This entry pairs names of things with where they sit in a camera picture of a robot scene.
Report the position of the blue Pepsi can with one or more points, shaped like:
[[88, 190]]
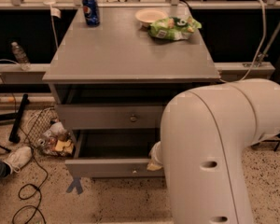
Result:
[[91, 12]]

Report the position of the grey drawer cabinet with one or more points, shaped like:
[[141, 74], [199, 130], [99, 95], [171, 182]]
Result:
[[118, 63]]

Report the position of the grey top drawer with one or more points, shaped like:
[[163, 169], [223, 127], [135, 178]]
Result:
[[80, 117]]

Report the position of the clear plastic water bottle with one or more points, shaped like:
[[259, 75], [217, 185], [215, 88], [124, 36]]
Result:
[[20, 56]]

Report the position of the blue tape X mark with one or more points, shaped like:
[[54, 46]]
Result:
[[75, 184]]

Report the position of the grey drawer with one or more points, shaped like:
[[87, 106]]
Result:
[[113, 153], [80, 117]]

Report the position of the wire basket with trash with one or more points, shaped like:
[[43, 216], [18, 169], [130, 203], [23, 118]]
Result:
[[45, 132]]

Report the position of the white sneaker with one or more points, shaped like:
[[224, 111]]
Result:
[[18, 159]]

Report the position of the green chip bag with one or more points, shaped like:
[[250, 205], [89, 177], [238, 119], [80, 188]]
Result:
[[173, 28]]

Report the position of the white paper bowl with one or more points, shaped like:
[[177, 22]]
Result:
[[149, 15]]

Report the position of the black stand leg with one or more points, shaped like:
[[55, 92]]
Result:
[[14, 138]]

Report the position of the yellow wheeled cart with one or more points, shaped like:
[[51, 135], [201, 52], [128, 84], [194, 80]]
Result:
[[274, 142]]

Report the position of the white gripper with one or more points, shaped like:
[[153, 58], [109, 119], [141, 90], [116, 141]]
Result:
[[156, 157]]

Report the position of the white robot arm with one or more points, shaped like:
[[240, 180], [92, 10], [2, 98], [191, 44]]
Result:
[[203, 134]]

